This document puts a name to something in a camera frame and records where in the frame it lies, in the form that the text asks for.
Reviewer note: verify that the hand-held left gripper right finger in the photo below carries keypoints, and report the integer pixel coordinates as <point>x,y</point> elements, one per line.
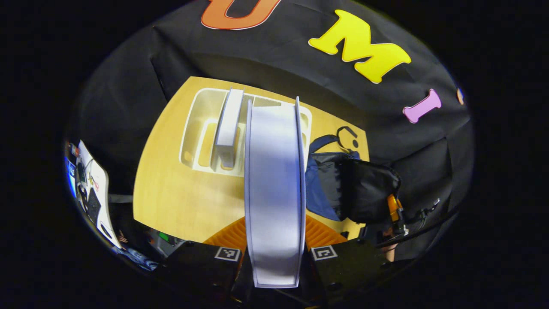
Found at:
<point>343,266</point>

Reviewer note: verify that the white book with dark picture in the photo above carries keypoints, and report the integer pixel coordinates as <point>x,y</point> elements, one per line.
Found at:
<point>229,124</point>

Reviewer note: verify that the white plastic bookshelf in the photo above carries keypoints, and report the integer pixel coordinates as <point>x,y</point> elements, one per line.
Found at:
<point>201,124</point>

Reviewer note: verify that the blue and black schoolbag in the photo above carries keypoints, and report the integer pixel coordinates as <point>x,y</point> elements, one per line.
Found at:
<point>356,189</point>

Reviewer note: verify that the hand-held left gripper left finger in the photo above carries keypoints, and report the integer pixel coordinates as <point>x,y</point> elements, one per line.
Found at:
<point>201,266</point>

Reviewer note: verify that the plain white book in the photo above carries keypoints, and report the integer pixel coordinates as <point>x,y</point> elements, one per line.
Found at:
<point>274,193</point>

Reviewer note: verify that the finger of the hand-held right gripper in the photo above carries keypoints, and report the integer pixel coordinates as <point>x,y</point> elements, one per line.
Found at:
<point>394,208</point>

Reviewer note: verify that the white side desk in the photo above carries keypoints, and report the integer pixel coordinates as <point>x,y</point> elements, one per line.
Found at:
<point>101,180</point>

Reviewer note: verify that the computer monitor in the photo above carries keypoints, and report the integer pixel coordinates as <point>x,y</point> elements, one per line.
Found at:
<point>69,176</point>

